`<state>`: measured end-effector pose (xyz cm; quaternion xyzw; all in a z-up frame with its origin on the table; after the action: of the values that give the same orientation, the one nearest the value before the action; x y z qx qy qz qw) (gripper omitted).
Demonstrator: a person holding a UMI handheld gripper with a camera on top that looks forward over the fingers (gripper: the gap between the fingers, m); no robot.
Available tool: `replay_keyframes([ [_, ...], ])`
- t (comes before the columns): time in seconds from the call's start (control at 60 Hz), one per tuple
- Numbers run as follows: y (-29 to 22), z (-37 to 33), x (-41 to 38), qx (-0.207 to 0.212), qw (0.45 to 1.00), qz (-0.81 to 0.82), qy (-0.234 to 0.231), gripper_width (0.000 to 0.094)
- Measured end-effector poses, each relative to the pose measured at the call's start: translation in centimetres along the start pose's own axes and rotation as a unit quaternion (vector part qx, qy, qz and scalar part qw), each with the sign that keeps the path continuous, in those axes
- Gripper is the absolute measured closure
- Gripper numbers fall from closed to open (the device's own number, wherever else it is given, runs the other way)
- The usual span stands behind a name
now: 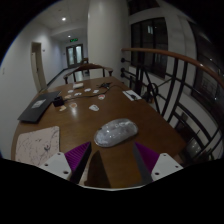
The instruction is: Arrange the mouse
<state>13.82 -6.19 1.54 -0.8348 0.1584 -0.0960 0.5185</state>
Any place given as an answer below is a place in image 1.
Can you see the green exit sign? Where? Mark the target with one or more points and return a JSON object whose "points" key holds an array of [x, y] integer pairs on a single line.
{"points": [[73, 39]]}

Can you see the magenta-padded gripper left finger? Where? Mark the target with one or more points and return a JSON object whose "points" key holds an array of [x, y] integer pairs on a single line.
{"points": [[56, 163]]}

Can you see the small black box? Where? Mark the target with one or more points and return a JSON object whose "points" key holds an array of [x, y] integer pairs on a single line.
{"points": [[58, 101]]}

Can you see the small red-white sticker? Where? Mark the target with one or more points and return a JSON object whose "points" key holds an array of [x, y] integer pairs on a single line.
{"points": [[101, 97]]}

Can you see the wooden armchair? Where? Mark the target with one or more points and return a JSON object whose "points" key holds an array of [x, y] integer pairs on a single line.
{"points": [[87, 66], [85, 60]]}

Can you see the small orange sticker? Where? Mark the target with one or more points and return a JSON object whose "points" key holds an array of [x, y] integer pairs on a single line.
{"points": [[73, 105]]}

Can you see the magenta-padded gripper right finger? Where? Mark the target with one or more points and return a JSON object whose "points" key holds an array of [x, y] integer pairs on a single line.
{"points": [[165, 165]]}

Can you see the small white sticker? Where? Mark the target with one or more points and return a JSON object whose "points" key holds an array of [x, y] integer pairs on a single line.
{"points": [[94, 107], [96, 91], [70, 91], [87, 89], [77, 94]]}

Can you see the black railing with wooden handrail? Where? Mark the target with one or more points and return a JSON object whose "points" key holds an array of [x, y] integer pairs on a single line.
{"points": [[160, 53]]}

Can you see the white card with black pen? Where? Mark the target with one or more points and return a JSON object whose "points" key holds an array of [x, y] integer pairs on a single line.
{"points": [[132, 95]]}

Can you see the side door in wall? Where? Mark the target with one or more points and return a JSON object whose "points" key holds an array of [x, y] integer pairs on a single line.
{"points": [[37, 66]]}

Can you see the translucent white computer mouse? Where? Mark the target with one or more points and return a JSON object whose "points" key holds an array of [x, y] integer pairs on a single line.
{"points": [[115, 132]]}

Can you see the glazed double door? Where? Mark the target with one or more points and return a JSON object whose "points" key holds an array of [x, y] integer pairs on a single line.
{"points": [[74, 55]]}

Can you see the dark framed window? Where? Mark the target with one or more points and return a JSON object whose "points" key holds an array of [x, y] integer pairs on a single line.
{"points": [[150, 46]]}

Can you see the small white flat box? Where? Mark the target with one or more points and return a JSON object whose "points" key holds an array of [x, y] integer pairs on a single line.
{"points": [[78, 85]]}

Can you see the black closed laptop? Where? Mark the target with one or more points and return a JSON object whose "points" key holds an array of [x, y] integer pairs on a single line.
{"points": [[38, 106]]}

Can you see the small beige sticker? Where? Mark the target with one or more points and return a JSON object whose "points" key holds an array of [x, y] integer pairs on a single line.
{"points": [[68, 96], [62, 108]]}

